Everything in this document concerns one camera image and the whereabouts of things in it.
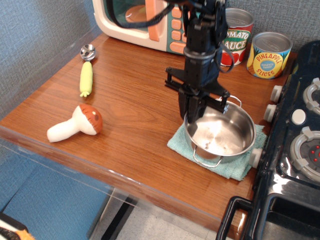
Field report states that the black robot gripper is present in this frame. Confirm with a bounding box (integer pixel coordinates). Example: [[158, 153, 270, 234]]
[[165, 48, 230, 123]]

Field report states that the stainless steel two-handled pan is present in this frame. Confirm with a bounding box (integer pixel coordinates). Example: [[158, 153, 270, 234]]
[[183, 95, 257, 168]]

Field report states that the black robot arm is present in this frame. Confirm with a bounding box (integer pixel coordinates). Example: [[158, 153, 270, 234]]
[[165, 0, 231, 124]]

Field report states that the teal toy microwave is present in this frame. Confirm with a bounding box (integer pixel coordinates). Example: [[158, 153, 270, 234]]
[[92, 0, 187, 55]]

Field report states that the grey stove knob middle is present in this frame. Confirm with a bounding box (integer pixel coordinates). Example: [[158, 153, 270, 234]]
[[263, 104, 277, 123]]

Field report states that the grey stove knob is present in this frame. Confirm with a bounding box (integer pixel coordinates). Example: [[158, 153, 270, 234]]
[[263, 104, 277, 123], [270, 85, 283, 103], [248, 148, 263, 169]]

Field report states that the light teal folded cloth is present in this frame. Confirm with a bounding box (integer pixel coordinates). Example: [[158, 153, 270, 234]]
[[167, 125, 252, 181]]

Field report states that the grey stove knob rear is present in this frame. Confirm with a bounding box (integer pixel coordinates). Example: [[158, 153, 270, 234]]
[[270, 85, 283, 103]]

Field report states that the grey stove knob front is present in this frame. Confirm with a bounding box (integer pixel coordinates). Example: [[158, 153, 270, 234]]
[[248, 148, 263, 169]]

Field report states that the pineapple slices can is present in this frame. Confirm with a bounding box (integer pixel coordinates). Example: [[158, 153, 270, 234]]
[[246, 32, 293, 80]]

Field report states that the tomato sauce can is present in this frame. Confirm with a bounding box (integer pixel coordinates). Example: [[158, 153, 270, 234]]
[[221, 7, 255, 67]]

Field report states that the plush mushroom toy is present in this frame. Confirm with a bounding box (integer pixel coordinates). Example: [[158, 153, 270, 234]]
[[46, 103, 103, 143]]

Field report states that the black toy stove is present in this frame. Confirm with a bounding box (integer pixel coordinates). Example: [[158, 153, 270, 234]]
[[216, 40, 320, 240]]

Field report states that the orange fuzzy object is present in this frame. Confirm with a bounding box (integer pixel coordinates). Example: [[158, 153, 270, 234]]
[[13, 230, 35, 240]]

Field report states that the black braided cable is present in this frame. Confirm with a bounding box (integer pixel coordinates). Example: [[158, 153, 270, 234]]
[[106, 0, 176, 30]]

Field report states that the scoop with yellow-green handle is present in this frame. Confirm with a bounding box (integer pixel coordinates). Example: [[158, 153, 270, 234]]
[[79, 44, 96, 98]]

